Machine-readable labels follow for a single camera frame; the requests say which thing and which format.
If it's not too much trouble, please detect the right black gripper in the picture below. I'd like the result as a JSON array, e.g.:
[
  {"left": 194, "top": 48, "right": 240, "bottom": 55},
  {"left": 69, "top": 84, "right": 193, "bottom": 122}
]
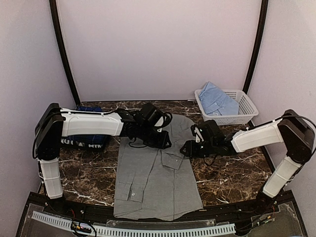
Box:
[{"left": 180, "top": 139, "right": 216, "bottom": 158}]

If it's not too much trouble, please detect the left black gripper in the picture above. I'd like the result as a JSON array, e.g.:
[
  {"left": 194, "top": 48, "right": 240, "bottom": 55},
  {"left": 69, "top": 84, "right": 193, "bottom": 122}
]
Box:
[{"left": 139, "top": 124, "right": 172, "bottom": 150}]

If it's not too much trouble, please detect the grey long sleeve shirt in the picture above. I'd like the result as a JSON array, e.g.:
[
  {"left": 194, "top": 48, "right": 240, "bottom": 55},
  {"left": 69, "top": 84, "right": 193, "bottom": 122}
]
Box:
[{"left": 114, "top": 115, "right": 203, "bottom": 221}]

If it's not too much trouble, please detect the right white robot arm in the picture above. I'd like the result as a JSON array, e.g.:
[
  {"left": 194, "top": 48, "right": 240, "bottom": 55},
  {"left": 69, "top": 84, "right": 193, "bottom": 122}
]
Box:
[{"left": 180, "top": 110, "right": 316, "bottom": 214}]

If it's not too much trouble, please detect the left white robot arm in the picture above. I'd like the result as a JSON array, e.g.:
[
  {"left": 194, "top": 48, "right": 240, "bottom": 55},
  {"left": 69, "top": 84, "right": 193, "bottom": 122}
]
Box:
[{"left": 32, "top": 103, "right": 172, "bottom": 215}]

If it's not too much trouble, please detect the light blue shirt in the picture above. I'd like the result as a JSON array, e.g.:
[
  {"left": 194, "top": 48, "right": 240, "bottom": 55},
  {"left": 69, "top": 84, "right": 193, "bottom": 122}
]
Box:
[{"left": 198, "top": 82, "right": 239, "bottom": 116}]

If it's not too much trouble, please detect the blue plaid folded shirt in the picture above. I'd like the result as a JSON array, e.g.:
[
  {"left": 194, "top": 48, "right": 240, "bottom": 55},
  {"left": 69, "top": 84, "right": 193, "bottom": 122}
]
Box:
[{"left": 67, "top": 106, "right": 107, "bottom": 145}]

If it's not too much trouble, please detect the white plastic basket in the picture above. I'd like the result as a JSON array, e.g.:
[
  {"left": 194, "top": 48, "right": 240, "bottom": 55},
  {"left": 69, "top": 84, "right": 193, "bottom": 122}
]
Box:
[{"left": 195, "top": 89, "right": 259, "bottom": 126}]

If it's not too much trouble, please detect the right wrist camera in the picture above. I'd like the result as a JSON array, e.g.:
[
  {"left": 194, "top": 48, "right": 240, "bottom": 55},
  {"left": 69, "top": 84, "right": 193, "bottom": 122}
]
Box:
[{"left": 191, "top": 120, "right": 221, "bottom": 143}]

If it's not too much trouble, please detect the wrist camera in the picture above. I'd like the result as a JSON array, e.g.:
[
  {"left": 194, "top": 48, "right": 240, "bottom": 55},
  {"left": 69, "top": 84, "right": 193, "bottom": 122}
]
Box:
[
  {"left": 132, "top": 102, "right": 173, "bottom": 131},
  {"left": 191, "top": 120, "right": 221, "bottom": 143}
]

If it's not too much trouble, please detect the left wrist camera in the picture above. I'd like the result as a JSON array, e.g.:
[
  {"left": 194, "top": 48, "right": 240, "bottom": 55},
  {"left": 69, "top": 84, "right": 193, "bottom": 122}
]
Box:
[{"left": 132, "top": 102, "right": 173, "bottom": 131}]

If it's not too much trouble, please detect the white slotted cable duct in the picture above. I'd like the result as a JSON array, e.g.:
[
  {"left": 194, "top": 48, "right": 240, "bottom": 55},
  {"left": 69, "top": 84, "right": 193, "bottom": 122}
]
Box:
[{"left": 31, "top": 211, "right": 237, "bottom": 237}]

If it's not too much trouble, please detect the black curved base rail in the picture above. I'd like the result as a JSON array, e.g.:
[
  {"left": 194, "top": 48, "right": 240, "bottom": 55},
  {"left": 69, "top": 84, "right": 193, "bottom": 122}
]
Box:
[{"left": 27, "top": 191, "right": 299, "bottom": 228}]

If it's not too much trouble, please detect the right black frame post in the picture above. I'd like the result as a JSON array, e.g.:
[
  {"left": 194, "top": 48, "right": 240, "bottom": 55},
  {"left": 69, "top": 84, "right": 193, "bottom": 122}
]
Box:
[{"left": 242, "top": 0, "right": 269, "bottom": 94}]

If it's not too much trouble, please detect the black frame post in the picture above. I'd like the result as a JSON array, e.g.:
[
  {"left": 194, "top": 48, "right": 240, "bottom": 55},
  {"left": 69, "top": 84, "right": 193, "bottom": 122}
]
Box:
[
  {"left": 49, "top": 0, "right": 81, "bottom": 106},
  {"left": 242, "top": 0, "right": 269, "bottom": 94}
]

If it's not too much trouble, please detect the left black frame post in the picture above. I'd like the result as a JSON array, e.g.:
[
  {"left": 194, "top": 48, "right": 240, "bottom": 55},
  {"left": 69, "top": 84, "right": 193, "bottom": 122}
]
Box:
[{"left": 49, "top": 0, "right": 81, "bottom": 106}]

